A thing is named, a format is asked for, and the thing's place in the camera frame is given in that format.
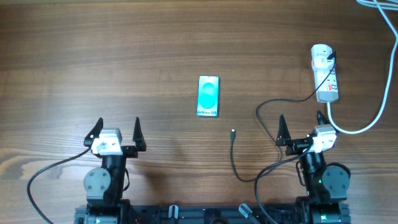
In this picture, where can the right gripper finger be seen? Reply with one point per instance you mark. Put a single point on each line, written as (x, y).
(283, 135)
(322, 120)

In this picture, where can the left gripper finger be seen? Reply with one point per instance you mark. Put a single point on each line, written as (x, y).
(138, 137)
(94, 133)

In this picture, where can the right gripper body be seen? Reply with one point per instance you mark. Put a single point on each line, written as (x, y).
(297, 147)

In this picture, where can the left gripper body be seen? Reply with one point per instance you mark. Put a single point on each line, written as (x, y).
(128, 152)

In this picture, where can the white power strip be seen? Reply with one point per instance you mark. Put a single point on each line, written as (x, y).
(326, 84)

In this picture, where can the Galaxy S25 smartphone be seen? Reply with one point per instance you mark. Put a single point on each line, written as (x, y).
(208, 96)

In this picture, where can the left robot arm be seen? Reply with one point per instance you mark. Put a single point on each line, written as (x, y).
(105, 185)

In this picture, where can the white USB charger plug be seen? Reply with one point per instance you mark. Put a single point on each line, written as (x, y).
(320, 54)

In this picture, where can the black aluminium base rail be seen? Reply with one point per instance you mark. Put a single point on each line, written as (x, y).
(280, 213)

